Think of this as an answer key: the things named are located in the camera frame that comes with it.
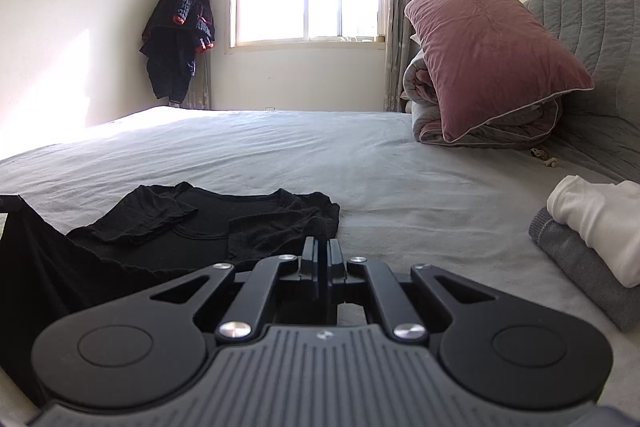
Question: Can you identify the small beige trinket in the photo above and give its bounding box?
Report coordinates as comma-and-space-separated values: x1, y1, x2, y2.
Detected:
530, 148, 558, 168

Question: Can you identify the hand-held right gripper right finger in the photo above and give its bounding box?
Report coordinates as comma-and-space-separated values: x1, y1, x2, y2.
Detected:
325, 237, 523, 345

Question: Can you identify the folded grey garment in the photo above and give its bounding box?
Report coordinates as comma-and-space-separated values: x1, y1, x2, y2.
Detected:
528, 206, 640, 333

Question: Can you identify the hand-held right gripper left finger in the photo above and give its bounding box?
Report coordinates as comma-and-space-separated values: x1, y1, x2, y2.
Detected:
122, 236, 327, 345

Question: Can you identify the folded grey pink quilt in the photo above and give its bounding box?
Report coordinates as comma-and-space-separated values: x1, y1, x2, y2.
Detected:
400, 34, 563, 149

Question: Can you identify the black shirt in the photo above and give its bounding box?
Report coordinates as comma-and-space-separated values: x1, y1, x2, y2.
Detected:
0, 182, 342, 408

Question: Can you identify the pink velvet pillow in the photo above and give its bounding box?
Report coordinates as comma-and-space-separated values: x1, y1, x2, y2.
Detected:
404, 0, 596, 144

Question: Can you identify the bed with grey sheet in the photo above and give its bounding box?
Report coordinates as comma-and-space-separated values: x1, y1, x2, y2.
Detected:
0, 106, 640, 408

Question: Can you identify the dark hanging jacket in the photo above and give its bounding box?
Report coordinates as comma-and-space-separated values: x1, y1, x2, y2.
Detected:
139, 0, 217, 108

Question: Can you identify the folded white garment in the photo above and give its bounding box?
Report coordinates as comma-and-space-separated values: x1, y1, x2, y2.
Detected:
546, 175, 640, 289

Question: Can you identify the grey quilted headboard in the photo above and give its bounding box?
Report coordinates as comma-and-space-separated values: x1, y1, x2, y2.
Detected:
522, 0, 640, 185

